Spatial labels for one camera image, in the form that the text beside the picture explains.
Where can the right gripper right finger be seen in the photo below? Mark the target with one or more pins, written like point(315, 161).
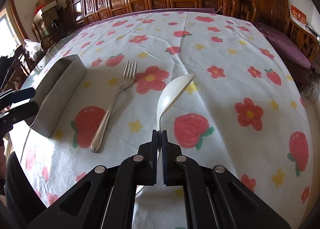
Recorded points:
point(205, 202)

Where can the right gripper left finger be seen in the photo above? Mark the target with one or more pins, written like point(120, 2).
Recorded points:
point(137, 170)

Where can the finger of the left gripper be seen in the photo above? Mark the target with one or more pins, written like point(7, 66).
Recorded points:
point(10, 96)
point(20, 113)

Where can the large white plastic spoon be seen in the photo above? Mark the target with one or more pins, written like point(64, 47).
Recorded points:
point(168, 97)

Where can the dark wooden chair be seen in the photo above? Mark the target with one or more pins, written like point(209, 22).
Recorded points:
point(18, 71)

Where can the grey metal utensil tray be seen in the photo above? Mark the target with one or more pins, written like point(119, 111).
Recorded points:
point(53, 92)

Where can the white plastic bag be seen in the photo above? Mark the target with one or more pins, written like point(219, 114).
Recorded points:
point(34, 49)

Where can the cardboard boxes stack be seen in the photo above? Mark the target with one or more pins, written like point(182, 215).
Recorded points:
point(46, 18)

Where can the steel fork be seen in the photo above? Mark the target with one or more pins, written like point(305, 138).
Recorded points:
point(126, 82)

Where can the strawberry flower tablecloth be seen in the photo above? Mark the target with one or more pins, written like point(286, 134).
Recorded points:
point(214, 83)

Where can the purple seat cushion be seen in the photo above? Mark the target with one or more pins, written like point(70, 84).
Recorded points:
point(283, 45)

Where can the carved wooden armchair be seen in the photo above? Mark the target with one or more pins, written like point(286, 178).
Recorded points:
point(248, 10)

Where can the wooden side table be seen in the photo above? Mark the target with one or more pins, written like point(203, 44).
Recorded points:
point(307, 43)

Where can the red greeting card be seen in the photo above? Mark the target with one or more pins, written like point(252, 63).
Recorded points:
point(298, 16)

